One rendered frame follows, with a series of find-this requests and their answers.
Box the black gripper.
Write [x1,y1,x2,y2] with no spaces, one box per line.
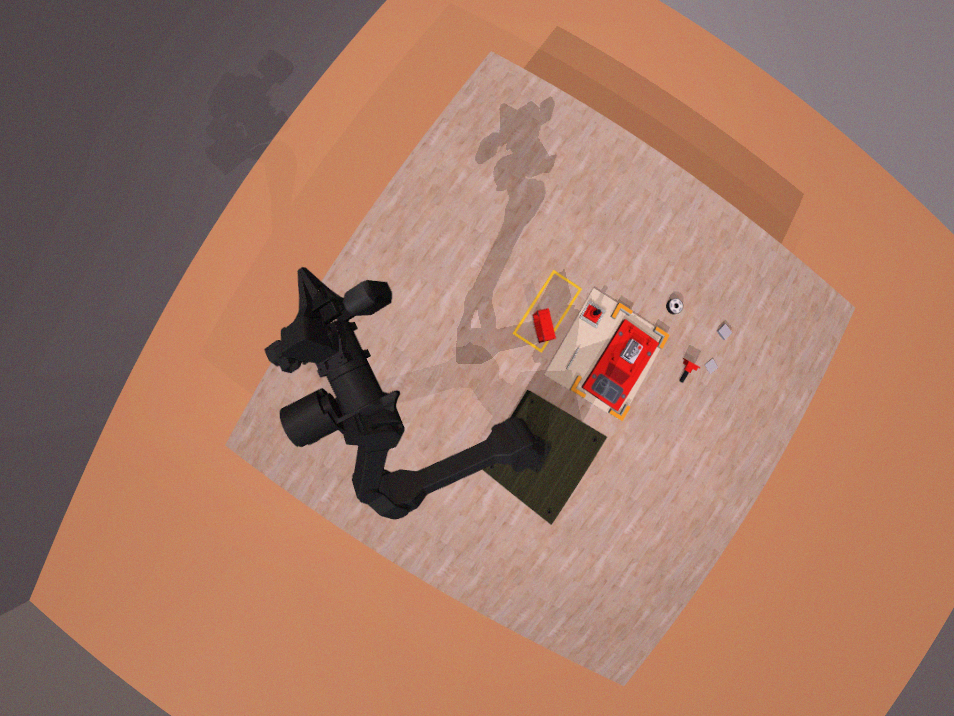
[296,267,392,383]

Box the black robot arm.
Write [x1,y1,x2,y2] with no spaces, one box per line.
[274,316,551,520]

